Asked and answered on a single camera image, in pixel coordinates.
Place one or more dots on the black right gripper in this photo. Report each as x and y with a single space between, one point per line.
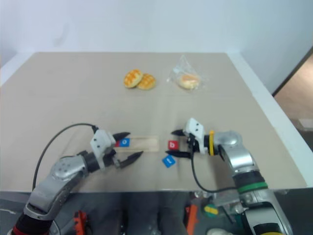
192 144

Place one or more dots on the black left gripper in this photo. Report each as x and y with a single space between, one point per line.
114 161

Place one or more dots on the red letter b block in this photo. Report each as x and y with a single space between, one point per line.
172 145

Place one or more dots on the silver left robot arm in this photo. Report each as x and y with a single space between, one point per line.
61 176

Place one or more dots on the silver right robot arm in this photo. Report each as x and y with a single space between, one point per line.
242 161

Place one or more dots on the blue letter o block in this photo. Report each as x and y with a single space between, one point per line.
125 142

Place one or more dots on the red letter r block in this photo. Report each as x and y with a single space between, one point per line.
117 144

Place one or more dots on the blue letter t block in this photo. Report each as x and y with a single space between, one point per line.
169 161

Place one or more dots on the red blue block bar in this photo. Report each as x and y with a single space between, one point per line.
146 144

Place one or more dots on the yellow zip tie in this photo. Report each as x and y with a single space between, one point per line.
211 144

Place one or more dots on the pale round bun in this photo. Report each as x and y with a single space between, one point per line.
188 81

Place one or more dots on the golden crosshatched bun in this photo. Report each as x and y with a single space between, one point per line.
148 82
132 78

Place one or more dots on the yellow and green object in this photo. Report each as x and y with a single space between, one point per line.
210 211

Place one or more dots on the orange clamp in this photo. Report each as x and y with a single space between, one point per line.
192 218

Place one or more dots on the bun in plastic bag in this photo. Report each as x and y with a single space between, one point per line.
185 67

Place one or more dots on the orange and black tool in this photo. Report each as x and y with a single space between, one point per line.
80 221

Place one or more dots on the white shoe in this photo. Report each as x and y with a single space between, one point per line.
217 232

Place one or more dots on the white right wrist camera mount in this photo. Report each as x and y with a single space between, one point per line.
196 132

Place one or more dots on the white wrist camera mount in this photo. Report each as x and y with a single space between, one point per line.
100 143
196 132

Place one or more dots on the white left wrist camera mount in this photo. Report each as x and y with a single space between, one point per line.
100 143

